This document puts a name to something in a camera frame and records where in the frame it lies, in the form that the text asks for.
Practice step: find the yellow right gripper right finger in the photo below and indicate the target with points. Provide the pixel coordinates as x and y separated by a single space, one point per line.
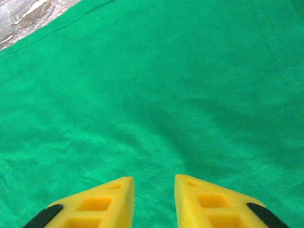
187 209

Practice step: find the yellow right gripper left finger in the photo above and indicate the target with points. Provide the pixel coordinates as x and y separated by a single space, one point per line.
118 209

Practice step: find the green t-shirt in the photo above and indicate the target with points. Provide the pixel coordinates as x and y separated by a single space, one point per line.
152 83

